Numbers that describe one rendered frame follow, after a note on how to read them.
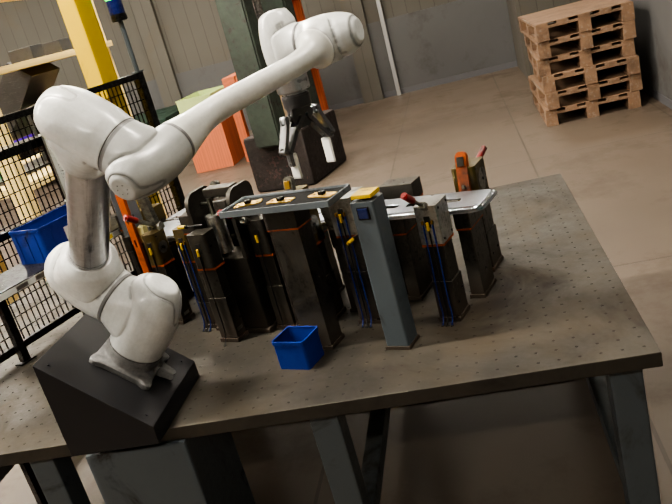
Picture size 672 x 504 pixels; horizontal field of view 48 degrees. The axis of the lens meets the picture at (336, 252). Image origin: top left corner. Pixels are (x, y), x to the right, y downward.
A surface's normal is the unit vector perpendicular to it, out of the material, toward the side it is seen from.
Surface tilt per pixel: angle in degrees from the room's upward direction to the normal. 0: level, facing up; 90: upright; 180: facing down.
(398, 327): 90
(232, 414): 0
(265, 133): 89
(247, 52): 89
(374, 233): 90
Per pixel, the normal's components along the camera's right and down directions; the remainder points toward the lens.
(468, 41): -0.13, 0.36
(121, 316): -0.30, 0.21
